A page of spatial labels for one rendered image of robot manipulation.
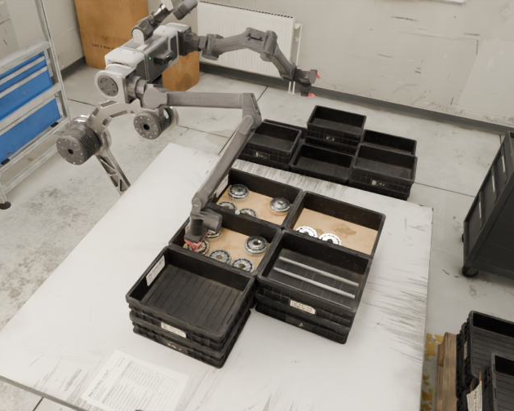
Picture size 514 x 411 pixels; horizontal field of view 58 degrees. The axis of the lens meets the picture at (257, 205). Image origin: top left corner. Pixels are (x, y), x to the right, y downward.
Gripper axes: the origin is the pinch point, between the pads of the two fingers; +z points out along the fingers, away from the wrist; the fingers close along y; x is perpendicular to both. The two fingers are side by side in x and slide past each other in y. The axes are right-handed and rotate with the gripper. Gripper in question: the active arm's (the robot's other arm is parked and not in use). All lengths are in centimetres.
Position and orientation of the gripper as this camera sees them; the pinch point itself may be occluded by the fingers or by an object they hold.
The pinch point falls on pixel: (197, 245)
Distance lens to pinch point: 199.3
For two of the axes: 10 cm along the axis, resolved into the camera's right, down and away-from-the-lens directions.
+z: -1.0, 6.9, 7.1
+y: 4.1, -6.3, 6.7
